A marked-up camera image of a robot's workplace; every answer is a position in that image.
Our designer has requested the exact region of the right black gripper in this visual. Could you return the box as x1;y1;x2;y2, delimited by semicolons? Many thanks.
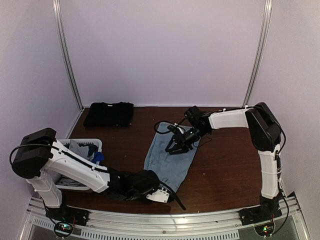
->
165;126;209;155

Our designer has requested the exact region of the light blue denim garment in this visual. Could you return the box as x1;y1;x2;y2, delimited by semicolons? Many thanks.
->
143;132;197;192

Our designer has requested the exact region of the black t-shirt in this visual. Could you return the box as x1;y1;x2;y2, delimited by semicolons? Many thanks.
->
83;102;134;128

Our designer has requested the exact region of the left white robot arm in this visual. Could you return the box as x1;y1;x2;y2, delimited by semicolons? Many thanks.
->
9;127;169;222

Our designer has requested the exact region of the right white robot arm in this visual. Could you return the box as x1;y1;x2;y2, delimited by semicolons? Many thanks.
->
165;102;284;221

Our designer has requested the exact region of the white laundry basket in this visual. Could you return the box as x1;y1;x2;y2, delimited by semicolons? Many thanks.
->
55;138;103;192

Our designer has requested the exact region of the blue garment in basket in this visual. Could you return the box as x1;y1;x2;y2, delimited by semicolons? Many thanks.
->
92;151;105;165

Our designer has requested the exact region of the grey garment in basket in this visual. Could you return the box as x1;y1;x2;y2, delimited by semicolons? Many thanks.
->
57;140;90;187

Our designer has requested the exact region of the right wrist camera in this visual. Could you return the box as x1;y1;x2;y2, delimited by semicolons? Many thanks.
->
167;124;186;135

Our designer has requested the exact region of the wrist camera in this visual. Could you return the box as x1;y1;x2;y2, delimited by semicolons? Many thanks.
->
146;188;170;203
167;124;186;135

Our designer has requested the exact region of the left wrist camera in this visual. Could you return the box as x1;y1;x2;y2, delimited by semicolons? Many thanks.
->
146;188;170;203

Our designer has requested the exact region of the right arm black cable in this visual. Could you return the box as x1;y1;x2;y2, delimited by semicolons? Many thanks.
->
153;121;176;135

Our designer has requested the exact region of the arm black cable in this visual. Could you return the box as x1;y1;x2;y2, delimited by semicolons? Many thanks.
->
158;182;187;211
153;121;176;135

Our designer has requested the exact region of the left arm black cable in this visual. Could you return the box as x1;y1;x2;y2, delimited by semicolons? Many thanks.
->
158;182;187;211

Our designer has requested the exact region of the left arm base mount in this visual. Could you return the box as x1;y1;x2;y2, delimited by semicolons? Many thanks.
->
45;206;89;226

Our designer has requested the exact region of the front aluminium rail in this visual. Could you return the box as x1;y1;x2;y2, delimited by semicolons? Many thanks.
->
17;196;311;240

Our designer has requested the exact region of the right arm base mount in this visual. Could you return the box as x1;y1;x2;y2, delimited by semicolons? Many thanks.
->
238;205;282;226

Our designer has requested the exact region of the right aluminium frame post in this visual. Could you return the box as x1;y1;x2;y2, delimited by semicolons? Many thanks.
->
242;0;273;107

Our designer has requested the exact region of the aluminium frame post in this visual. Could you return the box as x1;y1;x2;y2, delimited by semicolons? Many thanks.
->
52;0;84;111
242;0;273;107

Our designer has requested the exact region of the left aluminium frame post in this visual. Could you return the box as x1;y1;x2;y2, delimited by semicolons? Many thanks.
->
52;0;84;111

